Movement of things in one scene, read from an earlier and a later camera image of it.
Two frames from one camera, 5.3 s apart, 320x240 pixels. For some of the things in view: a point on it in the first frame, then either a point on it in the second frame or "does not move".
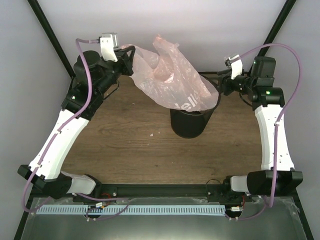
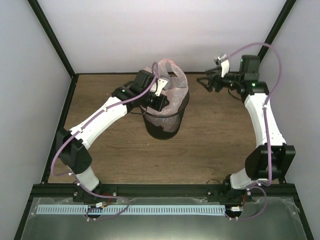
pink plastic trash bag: (167, 73) → (175, 90)
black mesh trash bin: (187, 123) → (164, 127)
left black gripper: (126, 60) → (160, 105)
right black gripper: (225, 81) → (216, 78)
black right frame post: (284, 13) does not move
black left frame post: (44, 23) does not move
